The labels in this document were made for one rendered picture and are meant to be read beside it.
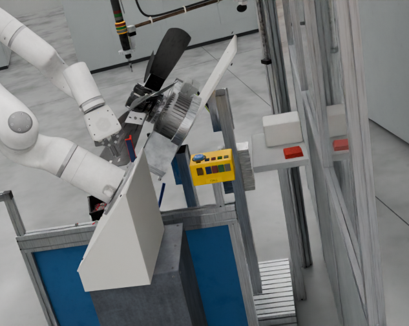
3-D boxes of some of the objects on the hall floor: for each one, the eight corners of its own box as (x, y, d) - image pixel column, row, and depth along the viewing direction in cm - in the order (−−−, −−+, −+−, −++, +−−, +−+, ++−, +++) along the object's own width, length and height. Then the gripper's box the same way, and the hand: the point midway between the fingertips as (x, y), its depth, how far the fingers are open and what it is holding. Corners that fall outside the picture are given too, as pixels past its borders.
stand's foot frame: (290, 270, 343) (288, 258, 339) (297, 325, 301) (295, 312, 298) (179, 284, 350) (176, 273, 347) (172, 341, 309) (168, 328, 305)
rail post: (84, 387, 291) (33, 246, 259) (82, 393, 288) (30, 252, 256) (75, 387, 292) (24, 248, 260) (73, 394, 288) (21, 253, 256)
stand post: (263, 294, 328) (225, 88, 280) (264, 305, 320) (225, 94, 272) (255, 295, 328) (216, 90, 281) (256, 306, 320) (215, 96, 273)
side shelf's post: (305, 295, 321) (283, 149, 287) (305, 299, 317) (283, 152, 283) (297, 295, 322) (274, 150, 287) (298, 301, 318) (274, 154, 284)
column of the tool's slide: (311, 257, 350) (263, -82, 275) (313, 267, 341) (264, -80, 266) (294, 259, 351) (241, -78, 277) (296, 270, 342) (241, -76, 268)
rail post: (267, 366, 281) (238, 217, 249) (267, 372, 277) (238, 222, 245) (258, 367, 281) (228, 219, 249) (258, 374, 278) (227, 224, 246)
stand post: (220, 300, 331) (186, 144, 293) (220, 311, 322) (185, 152, 285) (212, 301, 331) (176, 145, 293) (212, 312, 323) (175, 154, 285)
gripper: (112, 100, 214) (137, 148, 213) (72, 118, 210) (97, 167, 210) (114, 95, 206) (139, 145, 206) (73, 114, 203) (98, 164, 203)
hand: (115, 151), depth 208 cm, fingers closed
